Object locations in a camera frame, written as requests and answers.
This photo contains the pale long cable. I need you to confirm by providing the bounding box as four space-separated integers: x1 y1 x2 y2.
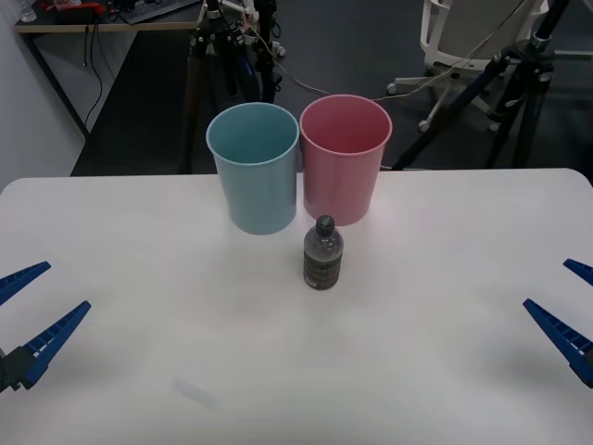
240 0 534 101

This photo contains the black and blue tripod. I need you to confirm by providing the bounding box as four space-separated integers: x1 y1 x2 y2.
391 0 574 171

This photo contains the black keyboard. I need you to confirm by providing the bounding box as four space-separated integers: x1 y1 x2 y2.
119 0 200 24

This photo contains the small dark plastic bottle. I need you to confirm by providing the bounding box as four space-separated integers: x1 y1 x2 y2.
302 214 345 291

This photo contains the black hanging cable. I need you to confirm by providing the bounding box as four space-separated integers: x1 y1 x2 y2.
82 20 105 134

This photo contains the black tripod with brown leg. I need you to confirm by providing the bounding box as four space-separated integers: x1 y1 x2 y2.
183 0 284 175

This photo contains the pale blue plastic bin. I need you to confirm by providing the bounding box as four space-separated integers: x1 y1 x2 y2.
205 102 300 236

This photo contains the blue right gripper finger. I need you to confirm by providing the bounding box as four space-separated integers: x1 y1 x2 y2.
561 258 593 286
523 298 593 388

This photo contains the wooden-edged black desk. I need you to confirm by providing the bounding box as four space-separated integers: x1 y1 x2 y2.
13 0 208 140

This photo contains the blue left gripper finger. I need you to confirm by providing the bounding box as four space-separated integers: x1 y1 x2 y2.
4 300 93 393
0 261 52 307

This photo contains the white office chair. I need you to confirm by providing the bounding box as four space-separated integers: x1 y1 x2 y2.
386 0 550 134

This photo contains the pink plastic bin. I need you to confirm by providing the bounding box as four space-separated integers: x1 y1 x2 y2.
298 94 394 227

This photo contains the red tool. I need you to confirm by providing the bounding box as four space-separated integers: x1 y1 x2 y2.
39 1 106 15

